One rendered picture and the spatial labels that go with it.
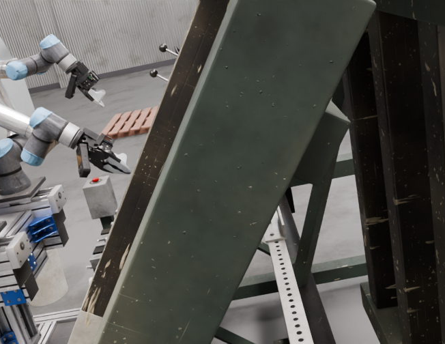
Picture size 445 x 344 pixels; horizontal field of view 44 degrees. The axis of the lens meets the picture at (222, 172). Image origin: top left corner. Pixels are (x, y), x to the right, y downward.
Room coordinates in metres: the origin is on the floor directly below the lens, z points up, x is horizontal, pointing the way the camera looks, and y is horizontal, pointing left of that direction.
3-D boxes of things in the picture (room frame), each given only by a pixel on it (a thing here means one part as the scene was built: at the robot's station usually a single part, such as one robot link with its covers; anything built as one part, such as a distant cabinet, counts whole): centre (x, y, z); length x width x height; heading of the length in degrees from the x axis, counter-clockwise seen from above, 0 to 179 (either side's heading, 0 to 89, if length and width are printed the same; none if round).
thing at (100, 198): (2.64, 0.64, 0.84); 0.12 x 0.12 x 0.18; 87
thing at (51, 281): (3.29, 1.33, 0.24); 0.32 x 0.30 x 0.47; 175
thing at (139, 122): (7.45, 1.07, 0.05); 1.12 x 0.75 x 0.10; 172
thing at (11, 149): (2.48, 0.97, 1.20); 0.13 x 0.12 x 0.14; 149
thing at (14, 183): (2.47, 0.97, 1.09); 0.15 x 0.15 x 0.10
